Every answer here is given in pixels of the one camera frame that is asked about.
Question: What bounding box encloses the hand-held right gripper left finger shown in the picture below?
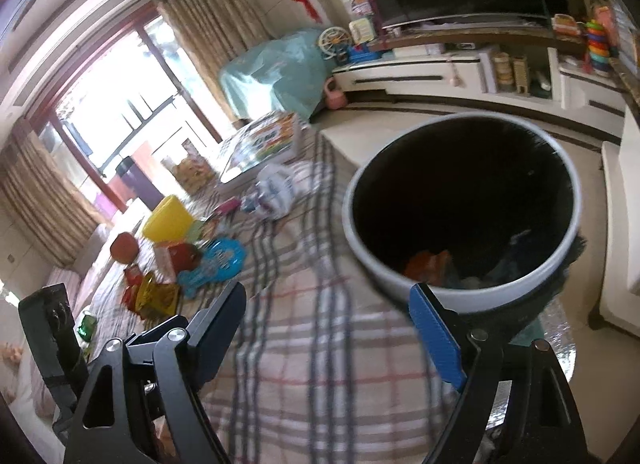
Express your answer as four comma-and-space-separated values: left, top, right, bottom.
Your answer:
62, 280, 247, 464

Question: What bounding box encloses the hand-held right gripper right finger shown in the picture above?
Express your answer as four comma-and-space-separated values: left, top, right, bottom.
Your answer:
407, 283, 591, 464

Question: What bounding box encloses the white round bin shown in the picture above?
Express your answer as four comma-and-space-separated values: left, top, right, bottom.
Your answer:
342, 112, 583, 315

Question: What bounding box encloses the green cup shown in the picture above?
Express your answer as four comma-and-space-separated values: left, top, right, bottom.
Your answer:
77, 311, 99, 345

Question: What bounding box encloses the orange snack wrapper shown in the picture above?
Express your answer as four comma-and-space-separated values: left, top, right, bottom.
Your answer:
404, 250, 453, 283

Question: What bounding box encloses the yellow wrapper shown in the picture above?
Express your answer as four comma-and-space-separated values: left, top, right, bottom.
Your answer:
132, 271, 181, 319

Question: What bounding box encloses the blue toy pack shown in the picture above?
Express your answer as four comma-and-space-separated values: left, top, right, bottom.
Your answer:
177, 239, 247, 299

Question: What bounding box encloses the plaid blanket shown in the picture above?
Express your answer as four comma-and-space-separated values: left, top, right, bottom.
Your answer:
50, 129, 501, 464

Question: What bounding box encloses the red snack package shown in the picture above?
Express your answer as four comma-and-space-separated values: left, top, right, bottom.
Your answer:
152, 241, 203, 281

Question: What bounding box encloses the red ball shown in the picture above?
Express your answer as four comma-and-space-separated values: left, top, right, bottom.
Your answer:
109, 233, 140, 263

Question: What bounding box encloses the yellow plastic container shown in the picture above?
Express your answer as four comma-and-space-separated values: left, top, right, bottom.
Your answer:
141, 195, 195, 243

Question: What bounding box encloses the beige curtain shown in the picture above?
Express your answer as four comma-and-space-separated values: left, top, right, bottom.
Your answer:
0, 128, 102, 265
149, 0, 274, 90

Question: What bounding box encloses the white blue plastic bag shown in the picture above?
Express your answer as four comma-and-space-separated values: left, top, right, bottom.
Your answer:
240, 161, 321, 221

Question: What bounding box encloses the clear cookie jar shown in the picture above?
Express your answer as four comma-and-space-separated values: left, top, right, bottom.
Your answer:
170, 151, 216, 193

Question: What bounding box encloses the colourful children's book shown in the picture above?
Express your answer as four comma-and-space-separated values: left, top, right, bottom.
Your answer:
219, 111, 302, 185

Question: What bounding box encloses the white side cabinet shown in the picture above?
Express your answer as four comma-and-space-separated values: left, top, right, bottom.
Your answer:
589, 108, 640, 331

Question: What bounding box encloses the pink kettlebell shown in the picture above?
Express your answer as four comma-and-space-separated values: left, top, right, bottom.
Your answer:
324, 78, 349, 109

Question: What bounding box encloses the white television cabinet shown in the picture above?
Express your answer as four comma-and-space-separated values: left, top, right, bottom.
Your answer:
331, 41, 628, 117

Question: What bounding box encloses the teal plastic cover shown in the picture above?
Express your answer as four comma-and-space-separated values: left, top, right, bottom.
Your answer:
217, 28, 342, 121

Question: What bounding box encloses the blue toy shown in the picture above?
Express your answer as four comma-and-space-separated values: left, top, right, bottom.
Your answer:
349, 45, 382, 63

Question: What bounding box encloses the ferris wheel toy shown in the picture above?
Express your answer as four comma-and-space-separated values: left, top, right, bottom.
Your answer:
317, 26, 352, 63

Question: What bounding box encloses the white toy radio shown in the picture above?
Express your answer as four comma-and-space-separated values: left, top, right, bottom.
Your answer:
349, 18, 376, 43

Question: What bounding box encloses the orange toy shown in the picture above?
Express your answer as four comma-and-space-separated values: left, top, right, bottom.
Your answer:
552, 14, 584, 40

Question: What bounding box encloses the rainbow ring stacker toy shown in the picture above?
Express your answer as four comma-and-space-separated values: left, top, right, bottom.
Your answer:
585, 18, 612, 77

